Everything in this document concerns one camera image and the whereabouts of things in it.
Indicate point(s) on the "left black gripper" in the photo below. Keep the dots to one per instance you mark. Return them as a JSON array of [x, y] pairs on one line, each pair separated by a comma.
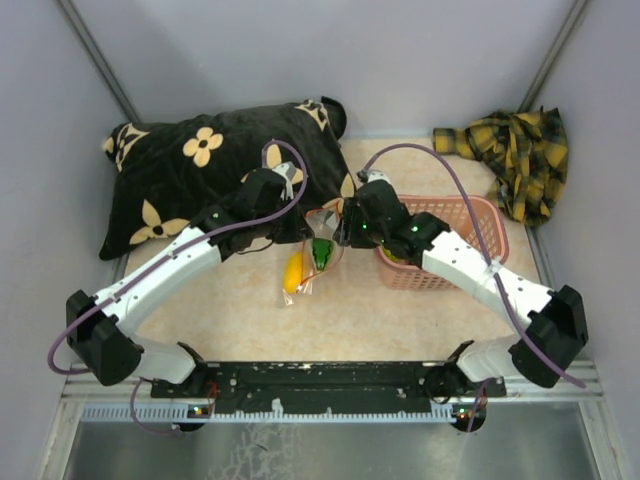
[[298, 231]]

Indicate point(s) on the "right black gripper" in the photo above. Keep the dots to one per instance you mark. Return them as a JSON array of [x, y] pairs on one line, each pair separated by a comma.
[[345, 233]]

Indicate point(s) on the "clear zip top bag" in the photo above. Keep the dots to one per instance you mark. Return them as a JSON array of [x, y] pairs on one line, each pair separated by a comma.
[[324, 223]]

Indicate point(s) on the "watermelon slice toy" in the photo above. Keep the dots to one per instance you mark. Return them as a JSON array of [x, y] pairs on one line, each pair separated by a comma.
[[321, 252]]

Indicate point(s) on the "green bumpy toy fruit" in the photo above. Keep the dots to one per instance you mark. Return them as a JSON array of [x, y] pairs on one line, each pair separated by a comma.
[[388, 254]]

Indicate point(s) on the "yellow toy mango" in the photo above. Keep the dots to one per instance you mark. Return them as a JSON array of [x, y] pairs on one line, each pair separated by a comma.
[[293, 274]]

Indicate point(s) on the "pink plastic basket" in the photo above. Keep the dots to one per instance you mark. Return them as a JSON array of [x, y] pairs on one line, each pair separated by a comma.
[[476, 243]]

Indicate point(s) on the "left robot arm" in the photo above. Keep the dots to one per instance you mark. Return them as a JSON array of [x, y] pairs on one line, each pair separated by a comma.
[[103, 327]]

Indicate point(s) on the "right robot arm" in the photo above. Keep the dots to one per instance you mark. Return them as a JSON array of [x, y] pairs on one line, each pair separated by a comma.
[[549, 325]]

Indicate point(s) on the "black floral pillow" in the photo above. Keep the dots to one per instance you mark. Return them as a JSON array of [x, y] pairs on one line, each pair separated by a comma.
[[169, 172]]

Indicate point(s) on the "yellow plaid cloth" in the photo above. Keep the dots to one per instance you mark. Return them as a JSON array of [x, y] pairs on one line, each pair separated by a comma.
[[527, 152]]

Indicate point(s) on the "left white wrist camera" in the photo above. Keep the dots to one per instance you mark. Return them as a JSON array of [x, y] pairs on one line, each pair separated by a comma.
[[292, 176]]

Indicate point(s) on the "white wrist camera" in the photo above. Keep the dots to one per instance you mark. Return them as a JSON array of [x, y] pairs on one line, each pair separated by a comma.
[[367, 176], [292, 176]]

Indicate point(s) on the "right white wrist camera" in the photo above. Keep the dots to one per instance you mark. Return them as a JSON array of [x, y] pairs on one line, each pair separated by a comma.
[[367, 176]]

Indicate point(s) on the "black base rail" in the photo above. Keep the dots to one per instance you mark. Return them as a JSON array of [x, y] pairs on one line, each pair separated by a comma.
[[316, 388]]

